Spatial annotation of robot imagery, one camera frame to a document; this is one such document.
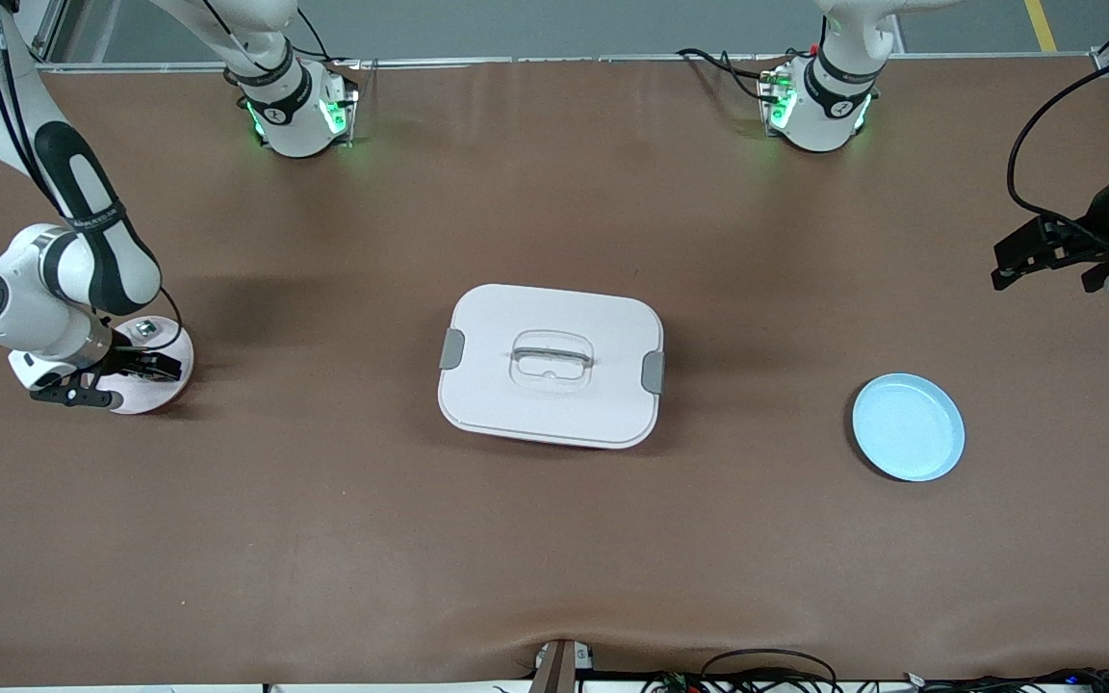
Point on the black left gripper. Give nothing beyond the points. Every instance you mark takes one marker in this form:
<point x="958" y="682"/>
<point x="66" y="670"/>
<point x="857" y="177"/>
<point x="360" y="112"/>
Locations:
<point x="1096" y="231"/>

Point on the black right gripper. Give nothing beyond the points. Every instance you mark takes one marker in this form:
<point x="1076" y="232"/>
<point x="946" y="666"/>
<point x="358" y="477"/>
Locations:
<point x="123" y="361"/>

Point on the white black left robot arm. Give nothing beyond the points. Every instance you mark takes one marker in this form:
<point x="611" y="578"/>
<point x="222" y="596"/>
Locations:
<point x="824" y="106"/>

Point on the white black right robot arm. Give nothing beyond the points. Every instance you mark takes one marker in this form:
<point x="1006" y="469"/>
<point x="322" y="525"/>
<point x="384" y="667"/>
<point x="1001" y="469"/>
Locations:
<point x="83" y="192"/>

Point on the pink storage box white lid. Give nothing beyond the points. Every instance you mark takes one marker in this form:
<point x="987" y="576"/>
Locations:
<point x="554" y="414"/>

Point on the pink round plate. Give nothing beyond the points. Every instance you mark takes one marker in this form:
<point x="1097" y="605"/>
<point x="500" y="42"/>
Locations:
<point x="145" y="397"/>

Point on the light blue round plate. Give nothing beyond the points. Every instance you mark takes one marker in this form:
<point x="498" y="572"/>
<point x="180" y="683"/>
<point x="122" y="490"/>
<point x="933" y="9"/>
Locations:
<point x="909" y="428"/>

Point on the white green orange switch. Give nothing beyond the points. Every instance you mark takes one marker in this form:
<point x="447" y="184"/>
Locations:
<point x="142" y="332"/>

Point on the silver table edge rail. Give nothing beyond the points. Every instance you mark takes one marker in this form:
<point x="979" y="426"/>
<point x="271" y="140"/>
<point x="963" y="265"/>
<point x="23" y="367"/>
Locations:
<point x="516" y="61"/>

